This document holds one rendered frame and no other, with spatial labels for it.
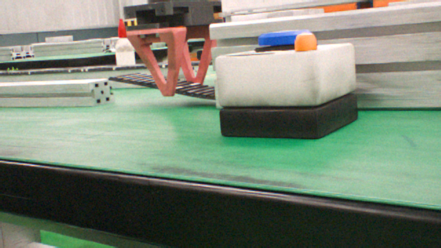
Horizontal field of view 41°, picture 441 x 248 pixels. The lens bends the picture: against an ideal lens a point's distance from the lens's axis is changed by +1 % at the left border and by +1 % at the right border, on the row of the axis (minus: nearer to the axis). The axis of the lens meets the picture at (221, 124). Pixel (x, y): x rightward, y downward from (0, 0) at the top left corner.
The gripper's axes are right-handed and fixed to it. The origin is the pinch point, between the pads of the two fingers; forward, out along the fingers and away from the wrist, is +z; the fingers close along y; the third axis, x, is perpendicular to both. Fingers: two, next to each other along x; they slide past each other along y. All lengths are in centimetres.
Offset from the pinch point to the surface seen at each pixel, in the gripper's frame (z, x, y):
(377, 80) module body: -0.7, -24.0, -5.0
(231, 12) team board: -17, 179, 304
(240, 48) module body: -4.0, -11.1, -5.1
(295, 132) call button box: 1.5, -22.2, -17.1
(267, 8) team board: -16, 148, 301
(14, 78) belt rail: 0, 50, 17
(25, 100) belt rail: 1.2, 24.2, -2.3
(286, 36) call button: -5.1, -20.8, -14.8
